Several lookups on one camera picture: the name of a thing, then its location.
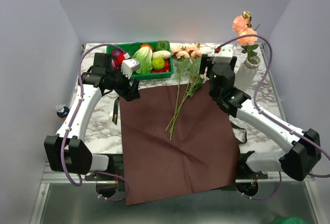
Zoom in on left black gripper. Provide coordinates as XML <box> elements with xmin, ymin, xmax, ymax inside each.
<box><xmin>106</xmin><ymin>65</ymin><xmax>141</xmax><ymax>101</ymax></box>

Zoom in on black ribbon with gold text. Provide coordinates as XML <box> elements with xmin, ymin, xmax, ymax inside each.
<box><xmin>112</xmin><ymin>97</ymin><xmax>248</xmax><ymax>145</ymax></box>

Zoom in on pink artificial flowers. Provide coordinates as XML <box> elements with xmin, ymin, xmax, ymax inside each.
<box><xmin>166</xmin><ymin>43</ymin><xmax>205</xmax><ymax>139</ymax></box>

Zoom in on red paper bouquet wrap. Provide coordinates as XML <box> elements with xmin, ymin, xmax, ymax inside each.
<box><xmin>120</xmin><ymin>84</ymin><xmax>240</xmax><ymax>205</ymax></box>

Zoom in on pink rose stem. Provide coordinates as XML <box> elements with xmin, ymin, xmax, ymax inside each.
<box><xmin>232</xmin><ymin>10</ymin><xmax>261</xmax><ymax>65</ymax></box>

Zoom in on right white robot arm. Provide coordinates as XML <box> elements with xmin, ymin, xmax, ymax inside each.
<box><xmin>200</xmin><ymin>54</ymin><xmax>321</xmax><ymax>181</ymax></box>

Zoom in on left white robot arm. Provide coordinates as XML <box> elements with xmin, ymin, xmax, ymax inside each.
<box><xmin>44</xmin><ymin>53</ymin><xmax>140</xmax><ymax>180</ymax></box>

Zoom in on white ribbed ceramic vase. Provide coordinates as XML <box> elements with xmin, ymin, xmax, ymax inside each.
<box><xmin>234</xmin><ymin>56</ymin><xmax>260</xmax><ymax>91</ymax></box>

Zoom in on red bell pepper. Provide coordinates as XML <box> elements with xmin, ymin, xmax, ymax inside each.
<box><xmin>113</xmin><ymin>53</ymin><xmax>126</xmax><ymax>68</ymax></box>

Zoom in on green apple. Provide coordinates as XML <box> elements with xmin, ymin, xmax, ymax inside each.
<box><xmin>152</xmin><ymin>57</ymin><xmax>165</xmax><ymax>71</ymax></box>

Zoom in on green cabbage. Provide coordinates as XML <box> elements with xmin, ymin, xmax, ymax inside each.
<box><xmin>133</xmin><ymin>47</ymin><xmax>153</xmax><ymax>74</ymax></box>

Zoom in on red chili pepper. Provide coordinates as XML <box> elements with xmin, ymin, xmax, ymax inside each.
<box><xmin>151</xmin><ymin>59</ymin><xmax>170</xmax><ymax>73</ymax></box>

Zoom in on purple onion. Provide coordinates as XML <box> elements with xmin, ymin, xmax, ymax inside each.
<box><xmin>110</xmin><ymin>49</ymin><xmax>122</xmax><ymax>70</ymax></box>

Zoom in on green plastic basket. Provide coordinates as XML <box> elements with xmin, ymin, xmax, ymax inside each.
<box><xmin>117</xmin><ymin>41</ymin><xmax>174</xmax><ymax>80</ymax></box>

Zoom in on small orange at basket back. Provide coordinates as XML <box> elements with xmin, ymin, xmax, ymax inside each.
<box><xmin>140</xmin><ymin>44</ymin><xmax>154</xmax><ymax>51</ymax></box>

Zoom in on white radish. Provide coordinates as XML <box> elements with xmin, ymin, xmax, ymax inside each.
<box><xmin>152</xmin><ymin>50</ymin><xmax>171</xmax><ymax>59</ymax></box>

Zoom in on green bell pepper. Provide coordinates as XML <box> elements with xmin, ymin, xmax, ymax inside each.
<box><xmin>155</xmin><ymin>40</ymin><xmax>170</xmax><ymax>51</ymax></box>

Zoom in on orange bottle with blue cap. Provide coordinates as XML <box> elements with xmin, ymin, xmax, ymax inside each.
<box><xmin>56</xmin><ymin>105</ymin><xmax>70</xmax><ymax>121</ymax></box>

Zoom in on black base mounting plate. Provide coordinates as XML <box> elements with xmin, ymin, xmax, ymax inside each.
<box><xmin>85</xmin><ymin>151</ymin><xmax>271</xmax><ymax>196</ymax></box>

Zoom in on green object at bottom edge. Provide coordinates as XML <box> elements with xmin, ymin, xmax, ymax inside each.
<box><xmin>271</xmin><ymin>216</ymin><xmax>307</xmax><ymax>224</ymax></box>

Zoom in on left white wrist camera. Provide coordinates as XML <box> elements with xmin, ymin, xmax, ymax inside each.
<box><xmin>120</xmin><ymin>53</ymin><xmax>141</xmax><ymax>79</ymax></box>

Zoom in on aluminium frame rail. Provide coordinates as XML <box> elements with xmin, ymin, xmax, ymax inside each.
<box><xmin>31</xmin><ymin>166</ymin><xmax>320</xmax><ymax>223</ymax></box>

